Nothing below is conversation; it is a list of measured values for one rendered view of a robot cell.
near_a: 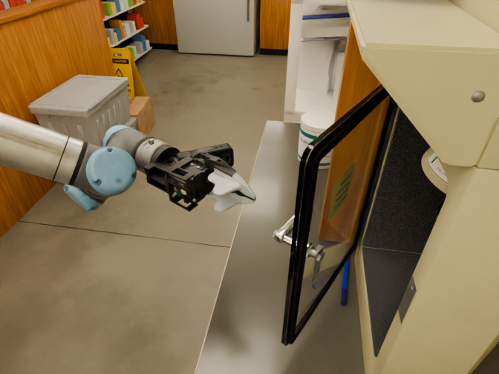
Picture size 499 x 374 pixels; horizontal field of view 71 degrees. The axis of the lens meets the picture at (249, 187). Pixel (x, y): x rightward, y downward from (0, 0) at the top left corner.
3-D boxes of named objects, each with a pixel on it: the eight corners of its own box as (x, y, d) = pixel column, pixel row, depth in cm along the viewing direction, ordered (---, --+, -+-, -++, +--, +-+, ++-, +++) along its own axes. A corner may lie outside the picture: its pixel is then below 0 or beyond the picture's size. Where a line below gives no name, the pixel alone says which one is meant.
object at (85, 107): (138, 116, 282) (129, 76, 262) (100, 156, 235) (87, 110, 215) (90, 113, 288) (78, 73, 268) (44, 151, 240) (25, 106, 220)
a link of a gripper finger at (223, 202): (238, 227, 59) (198, 206, 64) (258, 209, 63) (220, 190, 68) (238, 214, 57) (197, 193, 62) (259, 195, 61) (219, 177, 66)
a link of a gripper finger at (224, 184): (238, 214, 57) (197, 193, 62) (259, 195, 61) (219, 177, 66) (237, 199, 56) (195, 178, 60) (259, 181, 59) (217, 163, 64)
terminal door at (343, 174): (356, 245, 80) (401, 72, 56) (284, 350, 61) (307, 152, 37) (352, 244, 81) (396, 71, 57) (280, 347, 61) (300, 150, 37)
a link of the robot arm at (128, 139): (109, 165, 78) (136, 140, 82) (142, 182, 73) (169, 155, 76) (90, 140, 72) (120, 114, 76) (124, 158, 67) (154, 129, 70)
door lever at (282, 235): (329, 225, 57) (331, 212, 56) (300, 260, 51) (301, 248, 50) (301, 211, 60) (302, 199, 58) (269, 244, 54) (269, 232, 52)
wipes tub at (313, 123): (335, 150, 124) (342, 110, 115) (336, 171, 113) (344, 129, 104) (298, 147, 125) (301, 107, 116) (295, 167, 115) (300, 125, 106)
